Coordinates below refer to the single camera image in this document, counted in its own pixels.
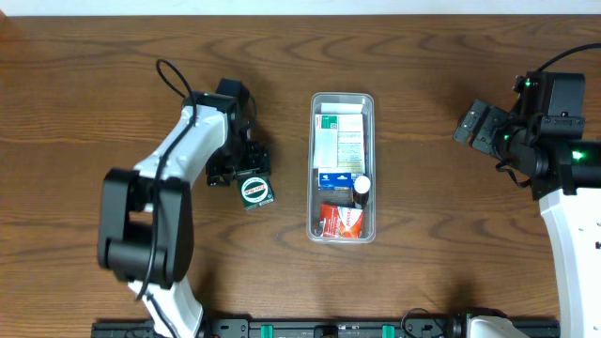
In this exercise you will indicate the blue cooling sheet box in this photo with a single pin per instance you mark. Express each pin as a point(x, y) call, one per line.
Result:
point(350, 155)

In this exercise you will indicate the green white square box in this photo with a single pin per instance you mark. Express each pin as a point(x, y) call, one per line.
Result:
point(255, 191)

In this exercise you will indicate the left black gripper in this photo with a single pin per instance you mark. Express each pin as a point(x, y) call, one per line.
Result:
point(239, 172)

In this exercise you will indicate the red Panadol box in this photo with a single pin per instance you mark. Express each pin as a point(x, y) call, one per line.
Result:
point(340, 222)

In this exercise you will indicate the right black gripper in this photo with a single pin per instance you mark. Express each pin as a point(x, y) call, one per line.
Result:
point(488, 137)

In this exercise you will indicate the black mounting rail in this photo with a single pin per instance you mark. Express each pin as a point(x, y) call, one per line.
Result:
point(411, 327)

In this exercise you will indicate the dark syrup bottle white cap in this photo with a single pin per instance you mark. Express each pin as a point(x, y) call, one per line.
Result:
point(361, 190)

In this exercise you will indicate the white green medicine box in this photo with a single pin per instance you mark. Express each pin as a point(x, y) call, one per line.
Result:
point(326, 141)

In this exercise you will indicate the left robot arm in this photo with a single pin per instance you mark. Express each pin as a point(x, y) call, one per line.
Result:
point(146, 215)

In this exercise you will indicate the clear plastic container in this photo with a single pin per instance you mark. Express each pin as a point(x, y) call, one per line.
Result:
point(337, 103)

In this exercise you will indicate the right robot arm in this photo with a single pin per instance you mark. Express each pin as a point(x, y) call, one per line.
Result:
point(563, 172)

